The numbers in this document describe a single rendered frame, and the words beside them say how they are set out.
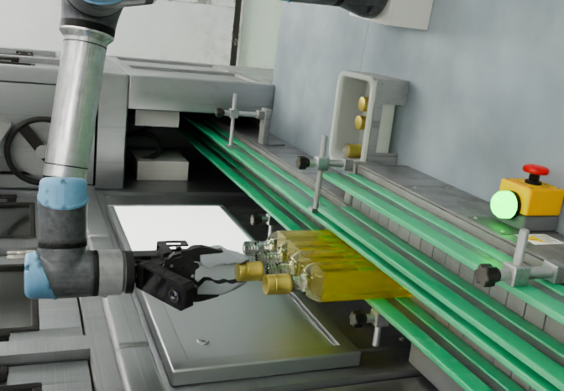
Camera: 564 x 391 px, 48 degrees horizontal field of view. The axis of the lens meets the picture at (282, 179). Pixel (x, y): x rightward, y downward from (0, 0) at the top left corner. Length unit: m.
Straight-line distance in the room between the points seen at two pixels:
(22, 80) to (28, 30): 2.75
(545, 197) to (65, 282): 0.75
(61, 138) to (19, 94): 0.91
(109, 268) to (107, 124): 1.07
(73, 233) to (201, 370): 0.30
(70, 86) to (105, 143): 0.93
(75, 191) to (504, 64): 0.77
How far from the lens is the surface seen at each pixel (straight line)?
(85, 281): 1.06
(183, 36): 4.91
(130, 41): 4.84
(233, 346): 1.15
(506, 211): 1.05
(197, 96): 2.11
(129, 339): 1.17
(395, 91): 1.44
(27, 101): 2.07
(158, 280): 1.05
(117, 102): 2.07
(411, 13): 1.40
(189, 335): 1.18
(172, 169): 2.27
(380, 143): 1.45
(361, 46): 1.67
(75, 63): 1.18
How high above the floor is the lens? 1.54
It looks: 22 degrees down
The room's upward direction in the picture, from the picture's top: 89 degrees counter-clockwise
